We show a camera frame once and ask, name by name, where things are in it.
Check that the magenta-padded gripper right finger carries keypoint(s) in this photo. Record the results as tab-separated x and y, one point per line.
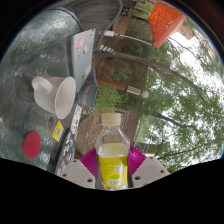
150	170

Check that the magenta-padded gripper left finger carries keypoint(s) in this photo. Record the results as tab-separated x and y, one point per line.
77	173

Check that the clear bottle with yellow label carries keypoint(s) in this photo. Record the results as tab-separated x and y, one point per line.
112	163

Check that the yellow card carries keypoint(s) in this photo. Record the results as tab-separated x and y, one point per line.
57	131

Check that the flat round red coaster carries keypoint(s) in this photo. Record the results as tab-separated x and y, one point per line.
32	145

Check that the white sticker sheet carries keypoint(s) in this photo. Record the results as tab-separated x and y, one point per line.
76	119

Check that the white ceramic mug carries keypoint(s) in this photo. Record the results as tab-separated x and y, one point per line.
56	96

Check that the tree with slim grey trunk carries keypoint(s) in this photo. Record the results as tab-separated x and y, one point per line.
146	65

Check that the grey laptop with stickers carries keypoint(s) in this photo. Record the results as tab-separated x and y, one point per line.
82	56

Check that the blue yellow striped cone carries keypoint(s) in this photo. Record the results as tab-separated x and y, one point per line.
107	49

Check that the orange canopy tent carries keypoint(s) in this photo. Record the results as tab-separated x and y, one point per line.
165	21

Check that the wooden bench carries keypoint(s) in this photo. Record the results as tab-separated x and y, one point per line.
122	23

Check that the empty grey wicker chair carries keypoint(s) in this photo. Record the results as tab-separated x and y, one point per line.
96	16

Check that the wooden lamp post with globe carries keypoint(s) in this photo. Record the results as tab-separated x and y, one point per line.
135	90

